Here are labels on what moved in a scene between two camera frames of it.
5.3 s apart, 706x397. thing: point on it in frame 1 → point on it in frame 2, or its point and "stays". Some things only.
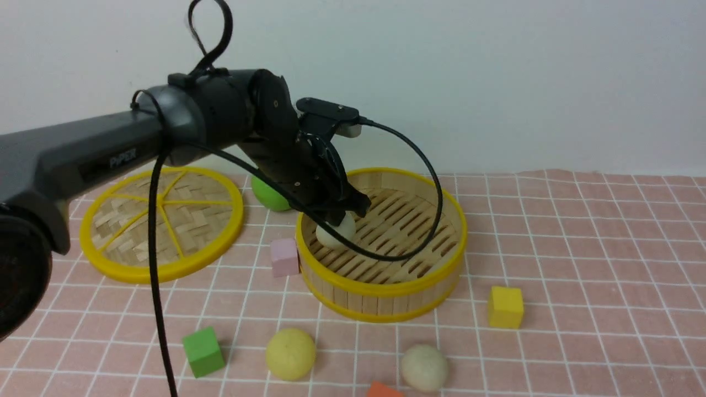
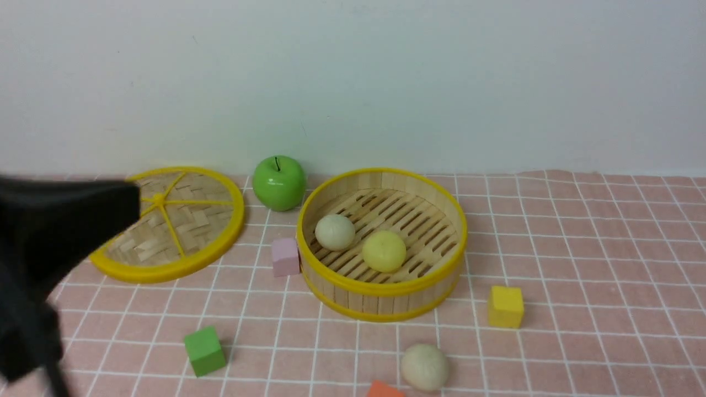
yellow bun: [290, 354] → [384, 251]
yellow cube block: [506, 307] stays
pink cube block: [284, 257] stays
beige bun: [424, 368] stays
